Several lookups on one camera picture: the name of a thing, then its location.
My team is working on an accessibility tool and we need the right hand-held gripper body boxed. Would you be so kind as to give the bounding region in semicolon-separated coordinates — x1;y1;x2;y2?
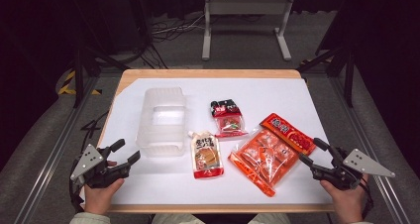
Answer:
310;146;396;191

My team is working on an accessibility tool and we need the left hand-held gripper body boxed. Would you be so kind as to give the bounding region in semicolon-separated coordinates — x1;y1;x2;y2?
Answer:
69;144;132;189

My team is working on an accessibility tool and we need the translucent plastic divided container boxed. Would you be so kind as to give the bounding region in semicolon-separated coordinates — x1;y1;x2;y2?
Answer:
136;86;188;159

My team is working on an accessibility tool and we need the large orange seasoning packet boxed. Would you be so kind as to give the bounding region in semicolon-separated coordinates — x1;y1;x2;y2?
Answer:
228;112;317;198

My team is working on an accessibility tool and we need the beige spouted sauce pouch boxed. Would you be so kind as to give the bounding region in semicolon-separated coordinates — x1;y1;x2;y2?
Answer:
187;130;225;180

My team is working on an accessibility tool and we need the small red black packet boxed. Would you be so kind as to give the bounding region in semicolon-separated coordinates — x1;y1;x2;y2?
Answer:
210;98;249;139

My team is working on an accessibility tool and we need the person's left hand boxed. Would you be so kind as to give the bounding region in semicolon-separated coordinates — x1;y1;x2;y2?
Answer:
83;179;126;216

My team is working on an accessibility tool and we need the person's right hand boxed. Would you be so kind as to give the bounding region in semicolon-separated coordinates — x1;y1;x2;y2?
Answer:
320;174;369;224

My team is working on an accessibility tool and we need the black tripod stand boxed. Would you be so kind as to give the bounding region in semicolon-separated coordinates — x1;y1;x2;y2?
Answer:
296;42;357;108
72;35;131;109

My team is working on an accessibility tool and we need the yellow black hazard tape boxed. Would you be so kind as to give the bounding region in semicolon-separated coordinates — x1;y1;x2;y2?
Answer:
57;69;102;96

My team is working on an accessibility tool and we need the person's light clothing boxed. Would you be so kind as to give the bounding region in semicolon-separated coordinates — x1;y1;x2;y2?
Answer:
151;213;292;224

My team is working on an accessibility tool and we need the white metal stand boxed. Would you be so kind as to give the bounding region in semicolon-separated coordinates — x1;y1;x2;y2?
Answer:
201;0;296;61

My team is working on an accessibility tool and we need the aluminium floor rail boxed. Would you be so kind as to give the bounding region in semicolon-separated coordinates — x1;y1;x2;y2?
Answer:
329;74;412;224
13;74;100;224

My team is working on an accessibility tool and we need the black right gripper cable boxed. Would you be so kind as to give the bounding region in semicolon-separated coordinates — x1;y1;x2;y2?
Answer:
360;179;374;219

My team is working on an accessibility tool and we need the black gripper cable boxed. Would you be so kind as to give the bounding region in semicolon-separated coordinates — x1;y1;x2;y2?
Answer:
67;176;85;214
360;179;374;219

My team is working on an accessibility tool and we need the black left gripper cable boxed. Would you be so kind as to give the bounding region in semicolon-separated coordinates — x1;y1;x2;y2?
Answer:
67;176;85;214

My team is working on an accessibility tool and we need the bundle of floor cables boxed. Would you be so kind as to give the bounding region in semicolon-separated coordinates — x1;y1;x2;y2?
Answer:
151;14;206;43

